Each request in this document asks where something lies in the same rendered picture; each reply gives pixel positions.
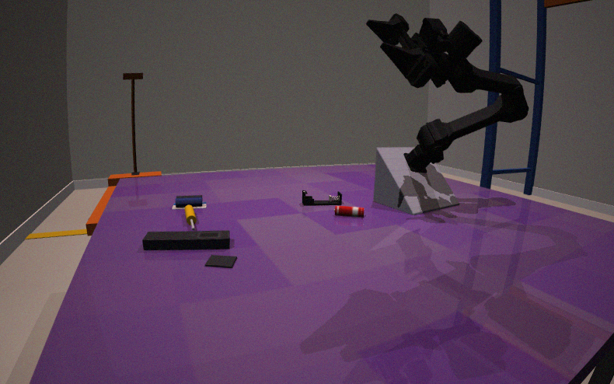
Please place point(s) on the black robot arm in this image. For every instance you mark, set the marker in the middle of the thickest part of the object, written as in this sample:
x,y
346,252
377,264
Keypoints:
x,y
510,106

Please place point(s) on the red and white battery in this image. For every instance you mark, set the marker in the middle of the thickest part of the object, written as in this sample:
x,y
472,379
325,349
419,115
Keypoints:
x,y
349,211

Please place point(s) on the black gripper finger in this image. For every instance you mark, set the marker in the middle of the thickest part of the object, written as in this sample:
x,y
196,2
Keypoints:
x,y
407,61
383,29

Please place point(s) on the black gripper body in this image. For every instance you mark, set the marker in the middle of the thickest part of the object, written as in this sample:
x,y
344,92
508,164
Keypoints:
x,y
428,67

